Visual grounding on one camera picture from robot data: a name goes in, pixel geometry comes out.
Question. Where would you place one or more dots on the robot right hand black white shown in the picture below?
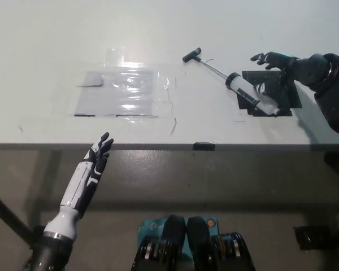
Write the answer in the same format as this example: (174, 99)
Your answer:
(305, 69)

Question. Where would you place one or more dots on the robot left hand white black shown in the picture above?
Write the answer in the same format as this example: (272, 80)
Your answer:
(84, 180)

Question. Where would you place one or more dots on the robot left body block black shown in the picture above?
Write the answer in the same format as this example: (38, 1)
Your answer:
(169, 240)

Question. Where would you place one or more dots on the black tape patch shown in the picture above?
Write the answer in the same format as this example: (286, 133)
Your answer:
(288, 96)

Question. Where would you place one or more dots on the teal router box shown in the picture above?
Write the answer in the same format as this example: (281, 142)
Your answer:
(149, 226)

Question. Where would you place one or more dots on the black diagonal table leg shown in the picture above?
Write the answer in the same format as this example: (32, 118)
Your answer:
(8, 217)

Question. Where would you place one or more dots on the black and blue object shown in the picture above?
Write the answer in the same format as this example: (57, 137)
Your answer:
(337, 165)

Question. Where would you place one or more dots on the clear plastic film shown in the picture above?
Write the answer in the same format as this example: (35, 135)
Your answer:
(135, 84)

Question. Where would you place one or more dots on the black table foot bracket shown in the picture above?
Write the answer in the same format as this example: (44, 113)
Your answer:
(38, 234)
(312, 237)

